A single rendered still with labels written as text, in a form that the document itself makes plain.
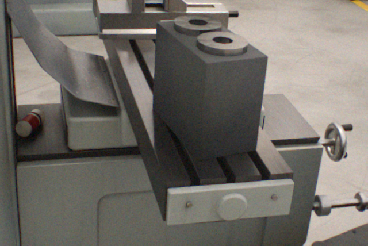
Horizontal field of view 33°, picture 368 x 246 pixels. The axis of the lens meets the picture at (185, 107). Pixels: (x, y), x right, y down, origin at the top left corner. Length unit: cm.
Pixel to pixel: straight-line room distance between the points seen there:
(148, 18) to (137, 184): 43
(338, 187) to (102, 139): 166
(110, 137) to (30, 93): 217
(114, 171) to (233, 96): 55
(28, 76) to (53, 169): 238
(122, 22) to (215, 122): 64
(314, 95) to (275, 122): 215
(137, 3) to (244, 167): 68
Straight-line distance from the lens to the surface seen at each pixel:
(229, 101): 108
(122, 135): 149
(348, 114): 369
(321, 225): 270
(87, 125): 149
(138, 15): 166
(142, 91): 136
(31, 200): 158
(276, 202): 112
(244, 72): 107
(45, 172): 154
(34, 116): 162
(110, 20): 166
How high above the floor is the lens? 153
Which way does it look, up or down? 26 degrees down
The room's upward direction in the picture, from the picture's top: 4 degrees clockwise
